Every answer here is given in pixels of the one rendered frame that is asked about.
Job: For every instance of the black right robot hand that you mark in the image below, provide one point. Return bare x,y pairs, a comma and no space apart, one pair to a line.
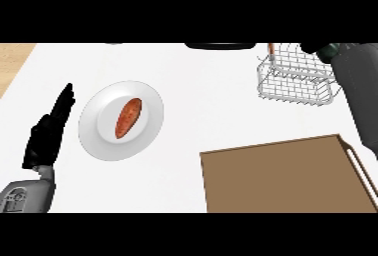
325,50

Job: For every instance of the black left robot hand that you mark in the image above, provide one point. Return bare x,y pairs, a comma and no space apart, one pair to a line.
46,140

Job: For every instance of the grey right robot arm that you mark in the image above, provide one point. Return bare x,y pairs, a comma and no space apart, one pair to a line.
359,96

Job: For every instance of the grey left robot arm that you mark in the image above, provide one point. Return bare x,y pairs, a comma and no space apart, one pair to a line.
27,196

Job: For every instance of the orange-red long vegetable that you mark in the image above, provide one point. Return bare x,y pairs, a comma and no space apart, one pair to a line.
127,118

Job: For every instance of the black rounded appliance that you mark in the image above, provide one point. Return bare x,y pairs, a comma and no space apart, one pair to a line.
219,46

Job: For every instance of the white round plate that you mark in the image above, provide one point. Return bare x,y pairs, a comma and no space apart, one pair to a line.
148,113

